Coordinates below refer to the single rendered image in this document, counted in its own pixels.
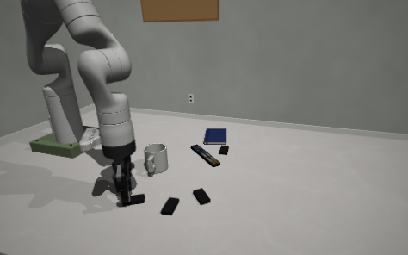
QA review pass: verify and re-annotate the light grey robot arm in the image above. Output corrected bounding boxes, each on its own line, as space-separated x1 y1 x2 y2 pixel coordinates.
20 0 134 151

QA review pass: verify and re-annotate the dark blue book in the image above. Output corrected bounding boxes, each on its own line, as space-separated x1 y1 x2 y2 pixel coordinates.
204 128 226 145

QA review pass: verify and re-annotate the black domino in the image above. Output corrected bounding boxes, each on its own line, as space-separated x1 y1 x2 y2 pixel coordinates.
161 197 179 215
193 188 210 205
205 156 220 167
191 145 204 154
219 146 229 155
122 194 145 206
198 150 212 160

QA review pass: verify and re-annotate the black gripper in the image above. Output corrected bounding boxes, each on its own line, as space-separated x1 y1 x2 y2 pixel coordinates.
102 138 136 202

